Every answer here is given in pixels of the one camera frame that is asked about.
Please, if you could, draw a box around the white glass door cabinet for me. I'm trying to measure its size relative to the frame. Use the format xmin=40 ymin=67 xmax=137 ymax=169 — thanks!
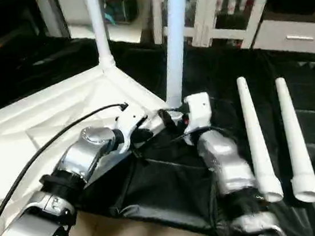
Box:
xmin=152 ymin=0 xmax=288 ymax=59

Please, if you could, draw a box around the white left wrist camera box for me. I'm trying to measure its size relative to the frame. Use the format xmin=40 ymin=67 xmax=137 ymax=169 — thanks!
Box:
xmin=113 ymin=104 xmax=154 ymax=153

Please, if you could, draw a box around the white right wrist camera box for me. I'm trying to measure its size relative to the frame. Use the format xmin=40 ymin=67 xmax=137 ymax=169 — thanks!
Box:
xmin=178 ymin=91 xmax=216 ymax=148

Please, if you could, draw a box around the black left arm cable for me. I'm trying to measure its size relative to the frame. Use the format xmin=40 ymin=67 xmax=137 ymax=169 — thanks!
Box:
xmin=0 ymin=101 xmax=143 ymax=236

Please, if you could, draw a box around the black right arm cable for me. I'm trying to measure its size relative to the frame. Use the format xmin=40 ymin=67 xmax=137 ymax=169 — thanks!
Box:
xmin=128 ymin=106 xmax=208 ymax=162

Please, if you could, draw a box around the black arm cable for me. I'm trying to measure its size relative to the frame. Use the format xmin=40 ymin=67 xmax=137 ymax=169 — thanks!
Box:
xmin=128 ymin=106 xmax=208 ymax=162
xmin=0 ymin=101 xmax=143 ymax=236

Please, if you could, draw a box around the white drawer unit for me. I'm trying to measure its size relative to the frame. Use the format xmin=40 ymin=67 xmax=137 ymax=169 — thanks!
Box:
xmin=249 ymin=13 xmax=315 ymax=65

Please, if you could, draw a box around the black work mat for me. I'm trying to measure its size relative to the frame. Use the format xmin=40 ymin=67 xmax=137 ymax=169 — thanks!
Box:
xmin=0 ymin=4 xmax=315 ymax=236

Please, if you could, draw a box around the white plastic table top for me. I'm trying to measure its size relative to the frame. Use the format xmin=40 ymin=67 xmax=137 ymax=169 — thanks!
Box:
xmin=0 ymin=57 xmax=185 ymax=231

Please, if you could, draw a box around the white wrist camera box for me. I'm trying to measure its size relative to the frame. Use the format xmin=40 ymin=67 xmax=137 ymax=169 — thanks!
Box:
xmin=178 ymin=91 xmax=216 ymax=148
xmin=113 ymin=104 xmax=154 ymax=153

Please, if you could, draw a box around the white plastic table leg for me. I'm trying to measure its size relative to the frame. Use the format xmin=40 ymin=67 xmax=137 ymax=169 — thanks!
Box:
xmin=274 ymin=74 xmax=315 ymax=206
xmin=84 ymin=0 xmax=117 ymax=73
xmin=153 ymin=0 xmax=203 ymax=110
xmin=235 ymin=73 xmax=285 ymax=207

